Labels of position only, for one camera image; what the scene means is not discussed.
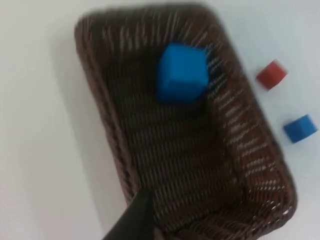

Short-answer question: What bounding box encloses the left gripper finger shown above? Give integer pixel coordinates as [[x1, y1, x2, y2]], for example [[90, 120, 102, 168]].
[[102, 189, 156, 240]]

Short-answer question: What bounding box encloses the dark brown wicker basket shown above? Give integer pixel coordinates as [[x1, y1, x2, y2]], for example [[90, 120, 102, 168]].
[[73, 3, 300, 240]]

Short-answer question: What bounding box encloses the large blue cube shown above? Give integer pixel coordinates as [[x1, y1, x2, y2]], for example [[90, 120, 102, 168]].
[[156, 43, 210, 104]]

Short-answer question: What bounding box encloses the small blue cube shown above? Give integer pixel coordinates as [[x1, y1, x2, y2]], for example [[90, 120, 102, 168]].
[[282, 113, 319, 144]]

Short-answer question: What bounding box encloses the small red cube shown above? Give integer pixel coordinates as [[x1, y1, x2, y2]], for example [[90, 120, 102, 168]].
[[255, 59, 289, 92]]

